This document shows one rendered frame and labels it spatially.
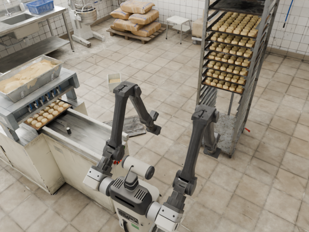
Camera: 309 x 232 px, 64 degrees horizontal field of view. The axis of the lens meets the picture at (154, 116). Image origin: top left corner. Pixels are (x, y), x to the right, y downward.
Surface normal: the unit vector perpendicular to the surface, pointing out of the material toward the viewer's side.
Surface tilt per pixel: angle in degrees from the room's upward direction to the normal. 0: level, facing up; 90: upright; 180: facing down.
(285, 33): 90
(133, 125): 0
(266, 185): 0
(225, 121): 0
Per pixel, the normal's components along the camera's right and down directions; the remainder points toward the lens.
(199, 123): -0.48, 0.22
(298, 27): -0.58, 0.55
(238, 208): -0.04, -0.76
